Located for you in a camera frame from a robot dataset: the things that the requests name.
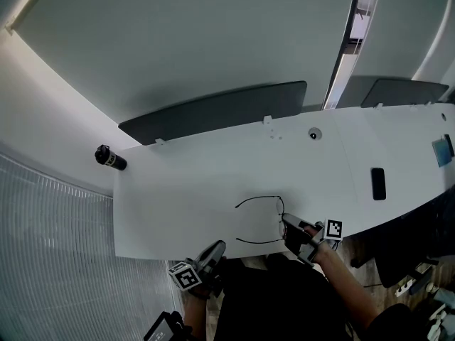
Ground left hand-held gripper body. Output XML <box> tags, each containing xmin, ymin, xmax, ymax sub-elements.
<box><xmin>168</xmin><ymin>251</ymin><xmax>225</xmax><ymax>299</ymax></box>

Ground white power strip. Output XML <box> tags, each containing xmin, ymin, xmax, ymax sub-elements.
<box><xmin>395</xmin><ymin>276</ymin><xmax>417</xmax><ymax>297</ymax></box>

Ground black thin-frame glasses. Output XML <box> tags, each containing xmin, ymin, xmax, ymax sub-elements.
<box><xmin>235</xmin><ymin>195</ymin><xmax>287</xmax><ymax>245</ymax></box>

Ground black smartphone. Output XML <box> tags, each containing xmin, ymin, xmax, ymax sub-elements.
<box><xmin>370</xmin><ymin>167</ymin><xmax>387</xmax><ymax>202</ymax></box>

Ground black device with screen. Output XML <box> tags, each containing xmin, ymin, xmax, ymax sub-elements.
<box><xmin>143</xmin><ymin>310</ymin><xmax>193</xmax><ymax>341</ymax></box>

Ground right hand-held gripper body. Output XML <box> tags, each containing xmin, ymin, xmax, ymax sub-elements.
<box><xmin>285</xmin><ymin>218</ymin><xmax>344</xmax><ymax>268</ymax></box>

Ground person's black clothing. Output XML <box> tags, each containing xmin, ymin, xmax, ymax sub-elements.
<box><xmin>204</xmin><ymin>252</ymin><xmax>429</xmax><ymax>341</ymax></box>

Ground white window blind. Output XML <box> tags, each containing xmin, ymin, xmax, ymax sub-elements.
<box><xmin>0</xmin><ymin>141</ymin><xmax>178</xmax><ymax>341</ymax></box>

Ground black office chair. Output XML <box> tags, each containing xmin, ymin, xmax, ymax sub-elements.
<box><xmin>350</xmin><ymin>186</ymin><xmax>455</xmax><ymax>296</ymax></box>

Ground person's right forearm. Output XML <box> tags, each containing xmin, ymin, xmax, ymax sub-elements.
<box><xmin>314</xmin><ymin>240</ymin><xmax>383</xmax><ymax>330</ymax></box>

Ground long dark desk divider panel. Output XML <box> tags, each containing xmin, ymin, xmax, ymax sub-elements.
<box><xmin>117</xmin><ymin>80</ymin><xmax>308</xmax><ymax>146</ymax></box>

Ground black water bottle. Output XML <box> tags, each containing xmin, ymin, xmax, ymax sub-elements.
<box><xmin>94</xmin><ymin>144</ymin><xmax>128</xmax><ymax>172</ymax></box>

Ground person's left forearm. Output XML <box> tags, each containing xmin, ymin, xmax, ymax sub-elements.
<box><xmin>182</xmin><ymin>291</ymin><xmax>211</xmax><ymax>341</ymax></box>

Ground short dark desk divider panel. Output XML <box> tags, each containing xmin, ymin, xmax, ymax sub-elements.
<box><xmin>360</xmin><ymin>78</ymin><xmax>450</xmax><ymax>109</ymax></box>

